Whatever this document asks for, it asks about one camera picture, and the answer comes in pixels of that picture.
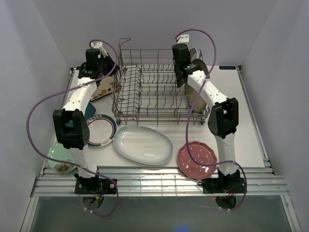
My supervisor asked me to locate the black square floral plate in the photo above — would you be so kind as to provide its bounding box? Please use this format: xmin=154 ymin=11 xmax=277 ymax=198
xmin=175 ymin=69 xmax=187 ymax=88

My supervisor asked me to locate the white plate teal red rim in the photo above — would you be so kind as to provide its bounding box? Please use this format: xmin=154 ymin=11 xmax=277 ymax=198
xmin=86 ymin=114 xmax=117 ymax=148
xmin=190 ymin=47 xmax=203 ymax=61

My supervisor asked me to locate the grey wire dish rack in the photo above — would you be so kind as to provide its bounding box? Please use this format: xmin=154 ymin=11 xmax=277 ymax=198
xmin=111 ymin=38 xmax=210 ymax=126

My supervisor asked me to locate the speckled beige blue round plate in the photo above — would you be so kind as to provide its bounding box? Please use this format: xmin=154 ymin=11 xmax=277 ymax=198
xmin=184 ymin=59 xmax=209 ymax=114

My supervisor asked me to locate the pink polka dot plate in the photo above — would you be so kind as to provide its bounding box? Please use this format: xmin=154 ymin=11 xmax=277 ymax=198
xmin=177 ymin=141 xmax=217 ymax=180

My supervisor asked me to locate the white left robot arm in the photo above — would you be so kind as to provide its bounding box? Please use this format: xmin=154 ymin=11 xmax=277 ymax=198
xmin=53 ymin=44 xmax=116 ymax=193

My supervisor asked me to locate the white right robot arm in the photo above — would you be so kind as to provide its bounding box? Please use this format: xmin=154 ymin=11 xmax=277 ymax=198
xmin=172 ymin=43 xmax=247 ymax=193

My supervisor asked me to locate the beige square flower plate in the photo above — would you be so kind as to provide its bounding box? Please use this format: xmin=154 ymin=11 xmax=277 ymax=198
xmin=90 ymin=75 xmax=115 ymax=102

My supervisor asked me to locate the right blue label sticker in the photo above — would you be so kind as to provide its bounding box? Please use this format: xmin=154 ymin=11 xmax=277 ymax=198
xmin=219 ymin=66 xmax=236 ymax=70

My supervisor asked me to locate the teal square plate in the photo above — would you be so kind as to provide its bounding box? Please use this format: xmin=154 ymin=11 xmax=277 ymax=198
xmin=84 ymin=102 xmax=96 ymax=120

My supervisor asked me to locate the white oval plate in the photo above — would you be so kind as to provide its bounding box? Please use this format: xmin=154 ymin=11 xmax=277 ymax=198
xmin=113 ymin=125 xmax=173 ymax=166

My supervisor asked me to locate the light green round plate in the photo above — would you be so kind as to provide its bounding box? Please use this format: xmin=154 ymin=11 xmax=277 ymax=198
xmin=47 ymin=141 xmax=76 ymax=173

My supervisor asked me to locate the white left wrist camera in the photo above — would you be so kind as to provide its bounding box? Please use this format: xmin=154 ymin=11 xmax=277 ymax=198
xmin=89 ymin=41 xmax=108 ymax=57

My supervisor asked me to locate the aluminium table frame rail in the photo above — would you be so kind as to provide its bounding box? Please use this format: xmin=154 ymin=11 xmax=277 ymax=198
xmin=30 ymin=65 xmax=290 ymax=198

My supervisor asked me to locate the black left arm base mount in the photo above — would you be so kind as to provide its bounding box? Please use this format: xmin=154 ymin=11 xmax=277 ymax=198
xmin=74 ymin=177 xmax=117 ymax=195

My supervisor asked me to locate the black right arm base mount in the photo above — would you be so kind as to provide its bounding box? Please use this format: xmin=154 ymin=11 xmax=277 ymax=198
xmin=197 ymin=178 xmax=245 ymax=194

